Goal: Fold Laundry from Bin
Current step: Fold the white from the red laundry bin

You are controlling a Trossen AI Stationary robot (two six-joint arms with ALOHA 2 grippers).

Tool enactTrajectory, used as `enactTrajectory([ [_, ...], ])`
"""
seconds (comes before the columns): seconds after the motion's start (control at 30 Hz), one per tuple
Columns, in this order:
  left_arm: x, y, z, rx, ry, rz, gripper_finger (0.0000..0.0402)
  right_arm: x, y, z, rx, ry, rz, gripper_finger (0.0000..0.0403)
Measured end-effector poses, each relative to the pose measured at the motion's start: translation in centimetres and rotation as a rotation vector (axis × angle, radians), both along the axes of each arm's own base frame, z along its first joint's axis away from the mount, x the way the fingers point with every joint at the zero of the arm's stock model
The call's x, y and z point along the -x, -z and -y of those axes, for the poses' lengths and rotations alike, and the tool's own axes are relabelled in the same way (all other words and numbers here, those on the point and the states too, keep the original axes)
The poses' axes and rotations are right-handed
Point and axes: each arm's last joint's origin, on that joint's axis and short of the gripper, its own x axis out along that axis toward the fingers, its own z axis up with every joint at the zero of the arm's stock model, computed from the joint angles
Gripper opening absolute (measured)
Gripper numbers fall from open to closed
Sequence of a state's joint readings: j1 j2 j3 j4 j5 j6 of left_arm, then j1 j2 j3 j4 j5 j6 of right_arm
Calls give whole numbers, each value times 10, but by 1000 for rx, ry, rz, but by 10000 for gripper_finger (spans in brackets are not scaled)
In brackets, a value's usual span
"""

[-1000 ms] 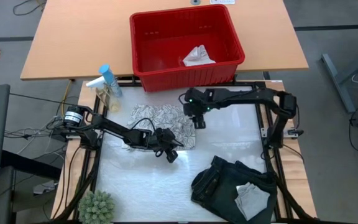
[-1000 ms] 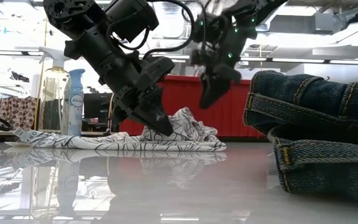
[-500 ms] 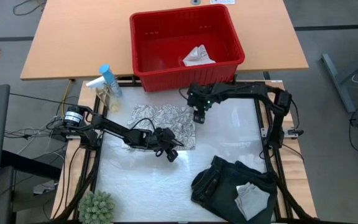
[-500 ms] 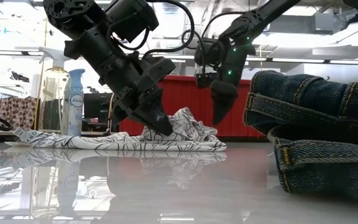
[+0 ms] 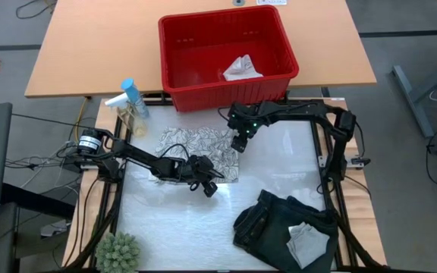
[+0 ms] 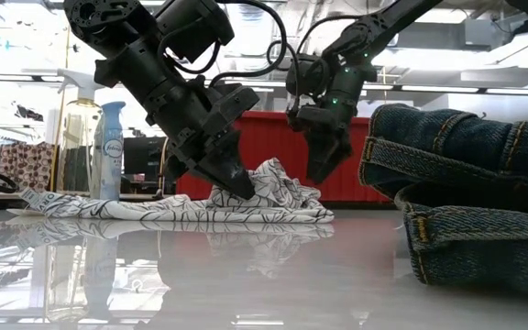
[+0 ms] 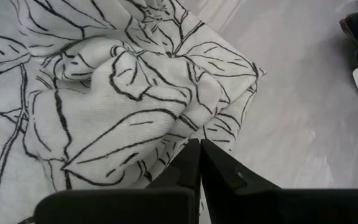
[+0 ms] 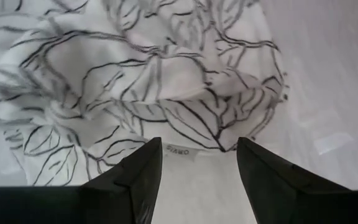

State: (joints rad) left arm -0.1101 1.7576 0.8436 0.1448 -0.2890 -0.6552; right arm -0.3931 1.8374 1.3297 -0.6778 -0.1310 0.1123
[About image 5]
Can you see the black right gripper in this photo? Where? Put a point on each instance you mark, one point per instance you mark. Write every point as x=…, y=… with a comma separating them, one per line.
x=247, y=117

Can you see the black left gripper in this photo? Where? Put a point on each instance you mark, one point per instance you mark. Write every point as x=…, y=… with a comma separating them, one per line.
x=201, y=168

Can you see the white leaf-print garment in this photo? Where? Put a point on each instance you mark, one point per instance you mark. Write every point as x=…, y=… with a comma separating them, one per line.
x=203, y=144

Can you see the plain white garment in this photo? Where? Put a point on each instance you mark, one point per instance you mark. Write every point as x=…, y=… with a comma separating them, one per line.
x=241, y=70

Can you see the dark blue denim jeans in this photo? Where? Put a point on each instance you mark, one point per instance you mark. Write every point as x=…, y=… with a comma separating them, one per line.
x=264, y=231

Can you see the red plastic laundry bin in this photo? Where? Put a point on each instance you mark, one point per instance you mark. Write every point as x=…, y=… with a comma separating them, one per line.
x=203, y=45

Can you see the small grey cloth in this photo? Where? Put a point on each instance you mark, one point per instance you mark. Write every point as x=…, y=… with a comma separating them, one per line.
x=307, y=244

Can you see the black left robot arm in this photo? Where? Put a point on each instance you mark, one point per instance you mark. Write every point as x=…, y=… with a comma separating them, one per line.
x=135, y=155

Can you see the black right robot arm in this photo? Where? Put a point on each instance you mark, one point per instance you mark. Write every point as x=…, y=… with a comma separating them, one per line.
x=309, y=110

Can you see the white table mat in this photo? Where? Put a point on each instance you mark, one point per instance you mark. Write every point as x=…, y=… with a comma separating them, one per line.
x=184, y=227

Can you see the blue capped bottle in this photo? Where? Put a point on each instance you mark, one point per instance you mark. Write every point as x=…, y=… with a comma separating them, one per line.
x=135, y=96

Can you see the green artificial plant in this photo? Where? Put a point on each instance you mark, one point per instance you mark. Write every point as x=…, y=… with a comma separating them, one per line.
x=118, y=252

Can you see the white power strip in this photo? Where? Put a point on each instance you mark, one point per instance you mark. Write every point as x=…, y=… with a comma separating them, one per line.
x=271, y=2

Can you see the light wooden desk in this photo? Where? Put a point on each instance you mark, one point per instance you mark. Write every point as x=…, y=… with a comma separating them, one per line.
x=89, y=45

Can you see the black side stand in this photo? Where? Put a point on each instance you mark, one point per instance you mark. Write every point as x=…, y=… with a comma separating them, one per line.
x=32, y=201

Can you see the grey metal desk leg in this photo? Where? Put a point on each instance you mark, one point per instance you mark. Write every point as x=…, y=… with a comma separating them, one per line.
x=412, y=98

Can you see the black aluminium table frame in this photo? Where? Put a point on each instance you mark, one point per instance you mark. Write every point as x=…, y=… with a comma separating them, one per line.
x=343, y=261

